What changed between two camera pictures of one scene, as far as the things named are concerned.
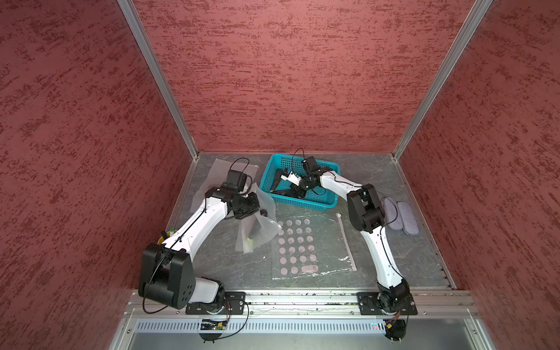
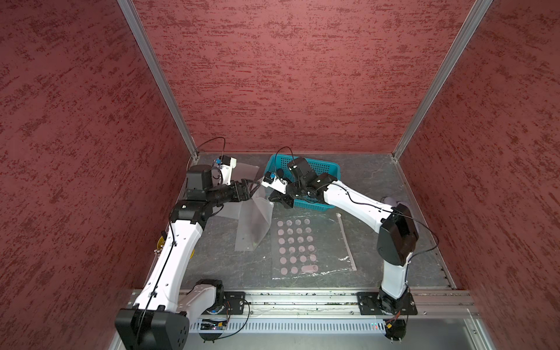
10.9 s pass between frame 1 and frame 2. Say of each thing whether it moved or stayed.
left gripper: moved
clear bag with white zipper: stayed
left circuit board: stayed
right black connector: stayed
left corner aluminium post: stayed
